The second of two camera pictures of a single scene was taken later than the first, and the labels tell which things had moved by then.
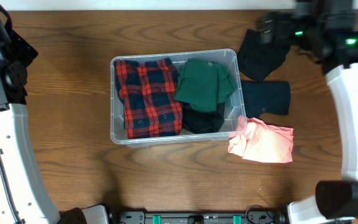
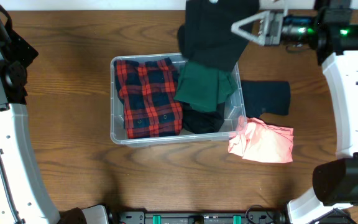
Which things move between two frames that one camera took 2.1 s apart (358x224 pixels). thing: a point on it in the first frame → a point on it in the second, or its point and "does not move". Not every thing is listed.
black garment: x=202 y=122 does not move
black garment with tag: x=257 y=59 → x=207 y=36
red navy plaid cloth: x=148 y=91 does not move
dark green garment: x=203 y=84 does not move
